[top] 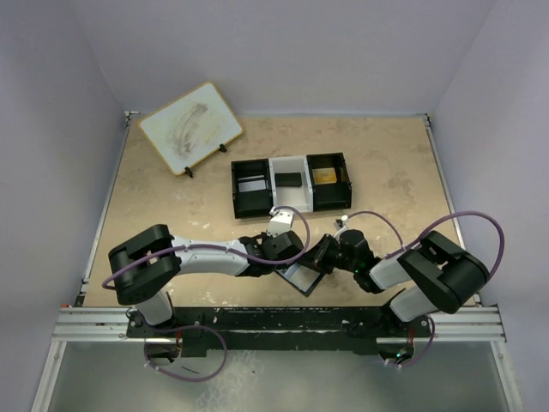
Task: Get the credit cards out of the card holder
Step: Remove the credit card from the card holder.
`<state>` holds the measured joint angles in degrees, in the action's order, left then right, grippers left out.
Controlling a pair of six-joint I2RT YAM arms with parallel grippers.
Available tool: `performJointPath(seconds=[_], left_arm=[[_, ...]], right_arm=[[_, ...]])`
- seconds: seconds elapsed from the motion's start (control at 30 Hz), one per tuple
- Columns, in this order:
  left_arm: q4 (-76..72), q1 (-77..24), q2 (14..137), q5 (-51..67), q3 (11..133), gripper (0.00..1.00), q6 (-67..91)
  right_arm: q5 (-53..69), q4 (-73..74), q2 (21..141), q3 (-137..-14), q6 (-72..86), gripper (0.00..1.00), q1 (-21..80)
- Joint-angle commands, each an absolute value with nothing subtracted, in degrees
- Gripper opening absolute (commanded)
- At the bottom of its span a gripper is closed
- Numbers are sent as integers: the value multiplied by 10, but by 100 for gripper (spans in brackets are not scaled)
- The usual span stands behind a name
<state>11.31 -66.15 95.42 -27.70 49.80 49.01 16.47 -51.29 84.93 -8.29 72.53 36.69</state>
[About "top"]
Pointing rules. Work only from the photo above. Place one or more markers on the black leather card holder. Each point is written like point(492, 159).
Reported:
point(302, 278)

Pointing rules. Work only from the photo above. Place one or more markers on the gold card in tray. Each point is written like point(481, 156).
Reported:
point(329, 176)

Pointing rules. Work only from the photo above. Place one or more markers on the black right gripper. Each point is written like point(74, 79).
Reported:
point(322, 250)

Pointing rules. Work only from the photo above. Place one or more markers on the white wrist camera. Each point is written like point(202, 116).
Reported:
point(341, 226)
point(281, 221)

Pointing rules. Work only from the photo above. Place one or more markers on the silver card in tray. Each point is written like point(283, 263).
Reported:
point(252, 183)

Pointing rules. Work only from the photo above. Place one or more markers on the black and white tray organizer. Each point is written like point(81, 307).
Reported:
point(309, 183)

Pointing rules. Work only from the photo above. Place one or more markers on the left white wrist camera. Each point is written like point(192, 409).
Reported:
point(281, 221)

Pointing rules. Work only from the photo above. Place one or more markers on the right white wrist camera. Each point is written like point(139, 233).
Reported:
point(341, 226)

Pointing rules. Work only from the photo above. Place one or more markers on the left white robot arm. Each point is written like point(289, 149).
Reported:
point(144, 264)

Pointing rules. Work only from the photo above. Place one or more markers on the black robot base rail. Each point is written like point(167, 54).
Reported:
point(362, 330)

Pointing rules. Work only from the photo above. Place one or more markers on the black card in tray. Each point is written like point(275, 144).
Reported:
point(288, 180)

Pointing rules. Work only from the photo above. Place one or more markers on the yellow-framed whiteboard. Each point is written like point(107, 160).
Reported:
point(191, 128)

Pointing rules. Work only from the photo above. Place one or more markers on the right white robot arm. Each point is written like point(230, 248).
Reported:
point(444, 275)

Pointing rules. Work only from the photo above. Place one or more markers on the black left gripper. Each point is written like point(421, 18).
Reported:
point(294, 250)

